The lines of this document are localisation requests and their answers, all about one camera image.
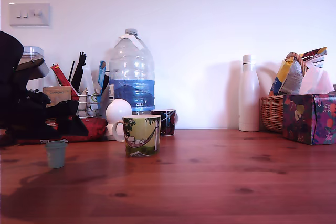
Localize black kitchen utensil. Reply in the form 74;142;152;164
68;61;76;83
74;51;88;91

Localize brown cardboard box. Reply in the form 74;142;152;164
43;85;72;108

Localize dark blue print mug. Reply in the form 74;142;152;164
150;108;179;137

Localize large clear water bottle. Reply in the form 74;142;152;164
108;28;156;112

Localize yellow blue snack bag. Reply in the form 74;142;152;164
268;58;306;97

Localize clear glass storage jar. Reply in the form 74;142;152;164
16;46;51;94

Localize metal wire rack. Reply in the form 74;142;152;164
70;89;106;119

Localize pale green coffee capsule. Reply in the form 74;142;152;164
45;140;68;169

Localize floral purple tissue box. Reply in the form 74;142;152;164
282;93;336;146

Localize wicker basket with handle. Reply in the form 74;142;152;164
260;52;311;132

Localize green hammock print mug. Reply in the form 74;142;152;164
112;115;161;158

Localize blue handled kitchen tool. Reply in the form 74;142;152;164
98;60;107;89

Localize white light switch plate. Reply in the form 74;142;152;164
9;3;51;27

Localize white insulated bottle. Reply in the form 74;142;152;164
238;54;261;132

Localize colourful striped snack bag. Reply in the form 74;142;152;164
299;46;328;70

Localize red coffee bag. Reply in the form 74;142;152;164
15;118;109;145

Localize red long packet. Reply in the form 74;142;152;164
50;63;79;97

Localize white plastic bag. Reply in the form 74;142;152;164
298;61;335;95

